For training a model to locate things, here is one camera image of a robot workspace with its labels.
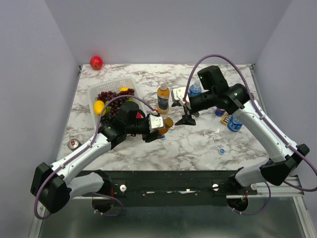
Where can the yellow lemon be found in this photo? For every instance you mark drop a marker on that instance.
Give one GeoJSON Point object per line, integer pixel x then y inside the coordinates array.
{"type": "Point", "coordinates": [98, 107]}

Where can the white plastic basket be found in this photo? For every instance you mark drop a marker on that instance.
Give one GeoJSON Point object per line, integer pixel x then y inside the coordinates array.
{"type": "Point", "coordinates": [114, 86]}

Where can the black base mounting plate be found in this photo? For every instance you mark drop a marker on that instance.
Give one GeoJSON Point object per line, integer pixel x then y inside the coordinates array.
{"type": "Point", "coordinates": [171, 188]}

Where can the red bull can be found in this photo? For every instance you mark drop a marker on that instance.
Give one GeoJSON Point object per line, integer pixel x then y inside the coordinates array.
{"type": "Point", "coordinates": [73, 144]}
{"type": "Point", "coordinates": [220, 112]}

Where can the red apple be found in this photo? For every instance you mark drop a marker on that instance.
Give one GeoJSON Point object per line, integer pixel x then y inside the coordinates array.
{"type": "Point", "coordinates": [96, 63]}

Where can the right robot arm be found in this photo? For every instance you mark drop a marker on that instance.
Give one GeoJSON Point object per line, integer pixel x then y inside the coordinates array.
{"type": "Point", "coordinates": [284, 154]}

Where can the Red Bull can right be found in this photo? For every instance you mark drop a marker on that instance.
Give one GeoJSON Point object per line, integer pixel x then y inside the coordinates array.
{"type": "Point", "coordinates": [220, 112]}

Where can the red dragon fruit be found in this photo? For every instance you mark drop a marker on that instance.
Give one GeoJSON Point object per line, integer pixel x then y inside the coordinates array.
{"type": "Point", "coordinates": [140, 115]}

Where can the yellow M&M's candy pack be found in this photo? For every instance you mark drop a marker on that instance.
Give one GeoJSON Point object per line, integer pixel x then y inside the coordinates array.
{"type": "Point", "coordinates": [225, 119]}

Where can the tall orange juice bottle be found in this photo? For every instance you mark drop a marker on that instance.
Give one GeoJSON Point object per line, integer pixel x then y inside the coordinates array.
{"type": "Point", "coordinates": [163, 94]}

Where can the blue label water bottle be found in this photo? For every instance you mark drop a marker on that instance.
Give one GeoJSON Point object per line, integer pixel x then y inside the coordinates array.
{"type": "Point", "coordinates": [234, 125]}

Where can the orange bottle cap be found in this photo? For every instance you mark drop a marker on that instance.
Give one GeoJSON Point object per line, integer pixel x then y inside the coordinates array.
{"type": "Point", "coordinates": [168, 122]}

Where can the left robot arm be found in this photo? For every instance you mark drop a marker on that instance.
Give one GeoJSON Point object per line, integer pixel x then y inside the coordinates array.
{"type": "Point", "coordinates": [54, 185]}

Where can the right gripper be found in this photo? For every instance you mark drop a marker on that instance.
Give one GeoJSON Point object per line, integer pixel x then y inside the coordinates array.
{"type": "Point", "coordinates": [186, 118]}

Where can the far blue water bottle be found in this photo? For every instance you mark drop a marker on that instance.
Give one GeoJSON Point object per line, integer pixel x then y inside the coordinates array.
{"type": "Point", "coordinates": [195, 89]}

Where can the aluminium frame rail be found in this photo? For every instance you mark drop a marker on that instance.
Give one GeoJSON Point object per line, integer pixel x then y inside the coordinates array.
{"type": "Point", "coordinates": [260, 190]}

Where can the dark red grape bunch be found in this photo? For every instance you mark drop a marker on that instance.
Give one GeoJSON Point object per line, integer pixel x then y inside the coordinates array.
{"type": "Point", "coordinates": [113, 108]}

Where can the yellow orange fruit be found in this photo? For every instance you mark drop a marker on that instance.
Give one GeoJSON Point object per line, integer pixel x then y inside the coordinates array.
{"type": "Point", "coordinates": [123, 89]}

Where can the small orange juice bottle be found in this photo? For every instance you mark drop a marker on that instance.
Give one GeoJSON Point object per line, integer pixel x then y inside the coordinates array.
{"type": "Point", "coordinates": [163, 131]}

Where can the Red Bull can left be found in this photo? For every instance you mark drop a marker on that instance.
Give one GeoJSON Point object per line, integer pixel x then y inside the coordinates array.
{"type": "Point", "coordinates": [73, 144]}

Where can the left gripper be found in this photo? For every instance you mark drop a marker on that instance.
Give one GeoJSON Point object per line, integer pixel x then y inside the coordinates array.
{"type": "Point", "coordinates": [148, 138]}

